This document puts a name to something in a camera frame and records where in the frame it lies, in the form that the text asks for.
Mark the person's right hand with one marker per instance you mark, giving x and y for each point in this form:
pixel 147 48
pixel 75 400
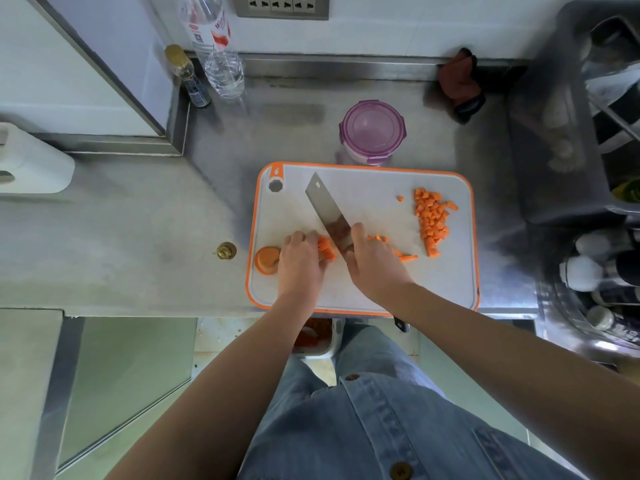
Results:
pixel 377 272

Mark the person's left hand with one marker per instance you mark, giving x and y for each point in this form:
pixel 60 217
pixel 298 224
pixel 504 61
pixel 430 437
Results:
pixel 300 272

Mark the cluster of carrot bits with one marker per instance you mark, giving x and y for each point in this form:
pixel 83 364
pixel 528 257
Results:
pixel 407 257

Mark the brown-centred carrot end slice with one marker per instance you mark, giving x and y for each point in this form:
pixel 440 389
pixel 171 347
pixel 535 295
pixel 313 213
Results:
pixel 267 257

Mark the pile of diced carrot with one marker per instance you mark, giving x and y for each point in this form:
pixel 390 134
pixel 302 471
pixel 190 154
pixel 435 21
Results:
pixel 430 219

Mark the brown carrot top stub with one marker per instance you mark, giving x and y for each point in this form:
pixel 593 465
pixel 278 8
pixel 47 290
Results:
pixel 226 250

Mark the purple lidded container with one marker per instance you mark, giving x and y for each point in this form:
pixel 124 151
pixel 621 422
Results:
pixel 372 127

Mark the person's left forearm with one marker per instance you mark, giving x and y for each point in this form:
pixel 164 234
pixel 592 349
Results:
pixel 215 399

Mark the person's right forearm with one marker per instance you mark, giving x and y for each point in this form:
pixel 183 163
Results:
pixel 525 369

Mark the white orange-rimmed cutting board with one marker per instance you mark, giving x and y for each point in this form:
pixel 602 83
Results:
pixel 440 284

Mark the white waste bin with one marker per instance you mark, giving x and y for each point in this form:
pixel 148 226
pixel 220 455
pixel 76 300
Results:
pixel 340 339

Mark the blue denim trousers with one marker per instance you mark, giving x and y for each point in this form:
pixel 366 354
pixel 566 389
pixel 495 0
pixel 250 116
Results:
pixel 375 354

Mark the pale green cabinet front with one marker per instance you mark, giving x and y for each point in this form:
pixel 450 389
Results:
pixel 130 374
pixel 470 389

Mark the blue denim shirt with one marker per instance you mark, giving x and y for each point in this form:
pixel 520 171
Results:
pixel 400 434

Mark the clear round basin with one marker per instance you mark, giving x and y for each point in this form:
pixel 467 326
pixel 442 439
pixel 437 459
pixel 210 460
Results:
pixel 555 314

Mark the group of seasoning bottles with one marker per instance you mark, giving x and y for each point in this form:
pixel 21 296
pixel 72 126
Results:
pixel 580 272

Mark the small gold-capped bottle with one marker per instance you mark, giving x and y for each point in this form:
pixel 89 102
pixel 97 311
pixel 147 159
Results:
pixel 199 94

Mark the dark red cloth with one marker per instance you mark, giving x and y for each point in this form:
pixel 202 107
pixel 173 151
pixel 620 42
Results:
pixel 457 77

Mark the clear plastic water bottle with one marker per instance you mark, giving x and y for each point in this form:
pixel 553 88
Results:
pixel 225 74

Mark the yellow-capped sauce bottle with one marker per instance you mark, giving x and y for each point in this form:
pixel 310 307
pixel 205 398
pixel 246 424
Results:
pixel 630 190

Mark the white and black bag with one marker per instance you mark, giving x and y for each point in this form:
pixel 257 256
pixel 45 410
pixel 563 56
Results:
pixel 620 84

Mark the grey wall socket panel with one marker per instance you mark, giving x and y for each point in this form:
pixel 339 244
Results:
pixel 280 4

